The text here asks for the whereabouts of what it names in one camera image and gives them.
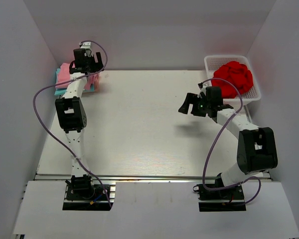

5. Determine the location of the pink t shirt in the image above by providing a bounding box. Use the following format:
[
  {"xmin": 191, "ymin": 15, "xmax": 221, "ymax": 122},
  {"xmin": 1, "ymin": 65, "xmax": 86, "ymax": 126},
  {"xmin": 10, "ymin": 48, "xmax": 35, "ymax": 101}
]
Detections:
[{"xmin": 55, "ymin": 63, "xmax": 95, "ymax": 92}]

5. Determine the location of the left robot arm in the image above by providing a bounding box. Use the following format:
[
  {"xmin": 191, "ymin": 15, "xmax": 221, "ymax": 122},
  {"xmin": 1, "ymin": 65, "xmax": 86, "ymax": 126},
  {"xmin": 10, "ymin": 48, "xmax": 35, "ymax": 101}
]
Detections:
[{"xmin": 55, "ymin": 45, "xmax": 103, "ymax": 199}]

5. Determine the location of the white plastic basket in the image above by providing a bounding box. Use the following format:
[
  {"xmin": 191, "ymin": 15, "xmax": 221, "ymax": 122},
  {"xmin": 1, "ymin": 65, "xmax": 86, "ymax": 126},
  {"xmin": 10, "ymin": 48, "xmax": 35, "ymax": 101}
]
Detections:
[{"xmin": 204, "ymin": 55, "xmax": 261, "ymax": 105}]

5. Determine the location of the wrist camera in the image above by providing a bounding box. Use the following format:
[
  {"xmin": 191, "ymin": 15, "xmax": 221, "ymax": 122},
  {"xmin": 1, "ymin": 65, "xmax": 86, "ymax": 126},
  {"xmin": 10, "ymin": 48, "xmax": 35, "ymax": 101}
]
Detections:
[
  {"xmin": 198, "ymin": 82, "xmax": 209, "ymax": 99},
  {"xmin": 79, "ymin": 41, "xmax": 93, "ymax": 57}
]

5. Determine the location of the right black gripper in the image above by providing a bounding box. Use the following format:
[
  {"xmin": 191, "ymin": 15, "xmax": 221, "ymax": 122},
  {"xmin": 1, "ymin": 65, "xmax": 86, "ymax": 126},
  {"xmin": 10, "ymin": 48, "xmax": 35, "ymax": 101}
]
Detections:
[{"xmin": 179, "ymin": 93, "xmax": 211, "ymax": 117}]

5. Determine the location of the red crumpled t shirt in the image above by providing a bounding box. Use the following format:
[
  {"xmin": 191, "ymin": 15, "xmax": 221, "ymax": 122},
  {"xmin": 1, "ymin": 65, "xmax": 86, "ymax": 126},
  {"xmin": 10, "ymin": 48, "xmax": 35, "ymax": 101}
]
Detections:
[{"xmin": 211, "ymin": 61, "xmax": 254, "ymax": 99}]

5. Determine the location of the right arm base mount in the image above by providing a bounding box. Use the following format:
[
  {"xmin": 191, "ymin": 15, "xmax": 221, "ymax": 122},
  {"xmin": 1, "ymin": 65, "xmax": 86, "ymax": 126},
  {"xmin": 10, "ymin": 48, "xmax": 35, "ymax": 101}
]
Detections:
[{"xmin": 192, "ymin": 184, "xmax": 246, "ymax": 212}]

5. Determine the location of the folded salmon t shirt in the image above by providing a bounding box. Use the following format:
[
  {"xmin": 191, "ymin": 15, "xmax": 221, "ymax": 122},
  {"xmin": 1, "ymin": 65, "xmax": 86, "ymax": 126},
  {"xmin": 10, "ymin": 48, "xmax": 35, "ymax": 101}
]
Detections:
[{"xmin": 94, "ymin": 74, "xmax": 100, "ymax": 91}]

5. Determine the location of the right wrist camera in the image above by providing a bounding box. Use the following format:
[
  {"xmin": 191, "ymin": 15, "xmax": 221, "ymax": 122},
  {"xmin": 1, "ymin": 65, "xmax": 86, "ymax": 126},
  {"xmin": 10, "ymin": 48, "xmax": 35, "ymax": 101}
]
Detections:
[{"xmin": 198, "ymin": 82, "xmax": 209, "ymax": 99}]

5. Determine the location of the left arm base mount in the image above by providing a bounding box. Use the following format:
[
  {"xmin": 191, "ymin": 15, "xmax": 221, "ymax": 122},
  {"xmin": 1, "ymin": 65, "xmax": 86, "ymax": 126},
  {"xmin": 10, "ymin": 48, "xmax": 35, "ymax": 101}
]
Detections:
[{"xmin": 62, "ymin": 175, "xmax": 115, "ymax": 211}]

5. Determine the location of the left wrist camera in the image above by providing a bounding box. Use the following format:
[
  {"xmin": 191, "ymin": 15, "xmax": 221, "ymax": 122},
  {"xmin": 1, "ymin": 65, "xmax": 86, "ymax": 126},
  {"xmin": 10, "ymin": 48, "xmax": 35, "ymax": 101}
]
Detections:
[{"xmin": 79, "ymin": 41, "xmax": 93, "ymax": 57}]

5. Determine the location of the folded teal t shirt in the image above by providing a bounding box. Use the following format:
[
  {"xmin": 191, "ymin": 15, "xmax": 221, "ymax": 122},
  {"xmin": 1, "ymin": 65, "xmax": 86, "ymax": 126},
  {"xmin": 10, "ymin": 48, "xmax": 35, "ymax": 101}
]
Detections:
[{"xmin": 54, "ymin": 68, "xmax": 95, "ymax": 97}]

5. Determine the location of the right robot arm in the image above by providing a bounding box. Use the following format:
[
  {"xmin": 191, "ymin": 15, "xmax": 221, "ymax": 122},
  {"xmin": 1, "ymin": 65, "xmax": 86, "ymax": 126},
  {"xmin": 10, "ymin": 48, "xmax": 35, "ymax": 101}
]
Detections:
[{"xmin": 178, "ymin": 87, "xmax": 278, "ymax": 199}]

